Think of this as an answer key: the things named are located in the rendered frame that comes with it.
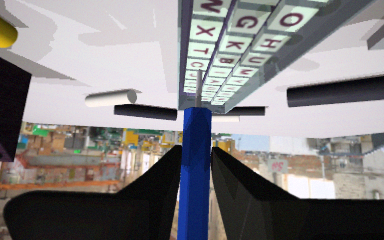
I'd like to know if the keyboard with white letter keys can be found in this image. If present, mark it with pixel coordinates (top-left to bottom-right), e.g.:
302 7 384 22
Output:
177 0 379 114

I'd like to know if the black pen with blue tip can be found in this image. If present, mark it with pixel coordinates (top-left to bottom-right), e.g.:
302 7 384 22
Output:
212 107 265 116

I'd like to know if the black cylindrical rod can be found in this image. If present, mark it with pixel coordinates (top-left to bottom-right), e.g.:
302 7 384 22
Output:
287 76 384 107
113 104 178 121

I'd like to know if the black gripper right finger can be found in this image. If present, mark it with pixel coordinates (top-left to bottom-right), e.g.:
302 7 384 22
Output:
210 147 384 240

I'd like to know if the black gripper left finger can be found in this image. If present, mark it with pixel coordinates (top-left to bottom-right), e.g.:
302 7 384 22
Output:
2 145 182 240

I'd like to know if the yellow cylinder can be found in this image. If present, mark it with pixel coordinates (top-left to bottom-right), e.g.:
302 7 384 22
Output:
0 18 18 48

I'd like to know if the blue stylus with thin metal tip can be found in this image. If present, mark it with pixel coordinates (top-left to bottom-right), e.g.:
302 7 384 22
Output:
177 69 212 240

